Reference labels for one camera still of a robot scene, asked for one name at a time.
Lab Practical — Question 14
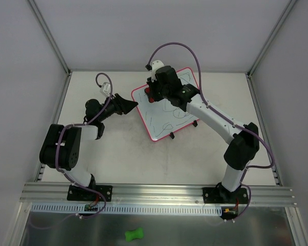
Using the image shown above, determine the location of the red bone-shaped eraser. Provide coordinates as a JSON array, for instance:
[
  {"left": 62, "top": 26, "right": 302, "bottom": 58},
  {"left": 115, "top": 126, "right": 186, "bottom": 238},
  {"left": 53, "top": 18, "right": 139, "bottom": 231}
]
[{"left": 144, "top": 87, "right": 155, "bottom": 103}]

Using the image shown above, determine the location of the red-framed small whiteboard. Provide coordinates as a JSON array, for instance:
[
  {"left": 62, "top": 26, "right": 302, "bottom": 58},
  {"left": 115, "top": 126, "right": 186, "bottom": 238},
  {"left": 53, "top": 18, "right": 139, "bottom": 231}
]
[{"left": 130, "top": 67, "right": 208, "bottom": 142}]

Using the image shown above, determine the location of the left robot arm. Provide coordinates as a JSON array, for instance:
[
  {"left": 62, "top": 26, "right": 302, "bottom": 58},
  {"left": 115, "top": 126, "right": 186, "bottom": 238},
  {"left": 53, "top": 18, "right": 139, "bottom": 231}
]
[{"left": 39, "top": 94, "right": 138, "bottom": 200}]

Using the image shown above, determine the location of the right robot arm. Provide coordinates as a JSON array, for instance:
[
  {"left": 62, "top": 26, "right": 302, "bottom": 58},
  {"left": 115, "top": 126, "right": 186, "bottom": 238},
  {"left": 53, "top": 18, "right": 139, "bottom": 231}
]
[{"left": 145, "top": 60, "right": 259, "bottom": 203}]

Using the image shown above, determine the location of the black left whiteboard foot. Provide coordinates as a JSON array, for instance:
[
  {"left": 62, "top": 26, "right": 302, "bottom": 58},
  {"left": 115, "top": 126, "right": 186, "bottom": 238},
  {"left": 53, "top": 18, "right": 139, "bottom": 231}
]
[{"left": 169, "top": 132, "right": 175, "bottom": 139}]

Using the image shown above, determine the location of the green bone-shaped eraser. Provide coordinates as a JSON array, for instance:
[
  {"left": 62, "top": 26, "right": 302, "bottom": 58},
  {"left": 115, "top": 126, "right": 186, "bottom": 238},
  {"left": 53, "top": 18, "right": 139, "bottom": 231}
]
[{"left": 125, "top": 228, "right": 144, "bottom": 242}]

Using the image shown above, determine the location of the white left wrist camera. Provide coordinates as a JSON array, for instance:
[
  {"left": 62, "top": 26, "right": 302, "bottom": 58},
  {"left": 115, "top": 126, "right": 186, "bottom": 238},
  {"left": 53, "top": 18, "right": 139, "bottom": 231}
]
[{"left": 100, "top": 82, "right": 112, "bottom": 98}]

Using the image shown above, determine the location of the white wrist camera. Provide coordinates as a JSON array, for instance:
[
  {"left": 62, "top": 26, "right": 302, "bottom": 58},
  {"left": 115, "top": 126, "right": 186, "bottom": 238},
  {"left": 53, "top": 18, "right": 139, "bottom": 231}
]
[
  {"left": 145, "top": 60, "right": 164, "bottom": 78},
  {"left": 100, "top": 82, "right": 112, "bottom": 98}
]

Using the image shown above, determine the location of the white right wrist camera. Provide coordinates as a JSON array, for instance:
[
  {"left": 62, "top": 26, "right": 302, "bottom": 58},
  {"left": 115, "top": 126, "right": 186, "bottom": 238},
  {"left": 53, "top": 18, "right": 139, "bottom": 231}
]
[{"left": 145, "top": 60, "right": 164, "bottom": 78}]

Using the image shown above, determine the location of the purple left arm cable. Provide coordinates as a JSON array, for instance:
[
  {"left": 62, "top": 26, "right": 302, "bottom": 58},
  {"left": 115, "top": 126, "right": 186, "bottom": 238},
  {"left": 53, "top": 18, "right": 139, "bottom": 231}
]
[{"left": 28, "top": 73, "right": 113, "bottom": 230}]

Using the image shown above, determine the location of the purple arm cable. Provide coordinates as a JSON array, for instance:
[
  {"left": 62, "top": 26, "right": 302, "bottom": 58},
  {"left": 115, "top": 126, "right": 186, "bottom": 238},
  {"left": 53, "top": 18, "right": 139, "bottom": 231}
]
[
  {"left": 28, "top": 73, "right": 113, "bottom": 230},
  {"left": 148, "top": 42, "right": 275, "bottom": 223}
]

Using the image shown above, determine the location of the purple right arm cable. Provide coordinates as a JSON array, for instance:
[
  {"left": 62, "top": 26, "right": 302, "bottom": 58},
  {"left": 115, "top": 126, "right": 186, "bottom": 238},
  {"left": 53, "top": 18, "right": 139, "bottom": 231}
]
[{"left": 148, "top": 42, "right": 275, "bottom": 223}]

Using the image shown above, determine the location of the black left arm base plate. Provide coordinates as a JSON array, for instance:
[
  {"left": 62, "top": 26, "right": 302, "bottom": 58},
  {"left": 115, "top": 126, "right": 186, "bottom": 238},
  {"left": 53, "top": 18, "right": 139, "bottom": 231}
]
[{"left": 67, "top": 184, "right": 113, "bottom": 202}]

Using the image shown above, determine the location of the white slotted cable duct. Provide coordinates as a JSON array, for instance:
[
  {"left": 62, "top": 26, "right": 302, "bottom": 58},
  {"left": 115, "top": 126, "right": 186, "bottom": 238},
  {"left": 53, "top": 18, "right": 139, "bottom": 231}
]
[{"left": 30, "top": 202, "right": 222, "bottom": 216}]

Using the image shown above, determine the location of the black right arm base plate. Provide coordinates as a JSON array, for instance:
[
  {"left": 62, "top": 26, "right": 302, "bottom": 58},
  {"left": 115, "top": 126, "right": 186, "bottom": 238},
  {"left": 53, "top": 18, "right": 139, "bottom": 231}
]
[{"left": 202, "top": 186, "right": 248, "bottom": 204}]

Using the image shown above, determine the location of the left aluminium frame post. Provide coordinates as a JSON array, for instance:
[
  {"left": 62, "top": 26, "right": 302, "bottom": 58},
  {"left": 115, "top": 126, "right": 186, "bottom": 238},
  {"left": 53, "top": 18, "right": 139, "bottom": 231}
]
[{"left": 26, "top": 0, "right": 70, "bottom": 75}]

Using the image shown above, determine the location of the aluminium frame post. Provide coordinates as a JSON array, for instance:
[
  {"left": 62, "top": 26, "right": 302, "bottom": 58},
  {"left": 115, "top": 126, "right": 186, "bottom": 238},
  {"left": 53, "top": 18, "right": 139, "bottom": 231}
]
[
  {"left": 247, "top": 0, "right": 298, "bottom": 78},
  {"left": 26, "top": 0, "right": 70, "bottom": 75}
]

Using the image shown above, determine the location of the right aluminium frame post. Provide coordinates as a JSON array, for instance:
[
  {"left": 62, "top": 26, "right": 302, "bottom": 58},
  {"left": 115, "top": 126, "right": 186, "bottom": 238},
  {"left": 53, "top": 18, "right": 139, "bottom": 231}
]
[{"left": 247, "top": 0, "right": 298, "bottom": 78}]

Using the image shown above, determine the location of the aluminium mounting rail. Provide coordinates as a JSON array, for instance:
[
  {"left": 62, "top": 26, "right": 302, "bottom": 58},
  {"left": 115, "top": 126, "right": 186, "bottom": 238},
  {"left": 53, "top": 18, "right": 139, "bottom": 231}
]
[{"left": 20, "top": 182, "right": 298, "bottom": 207}]

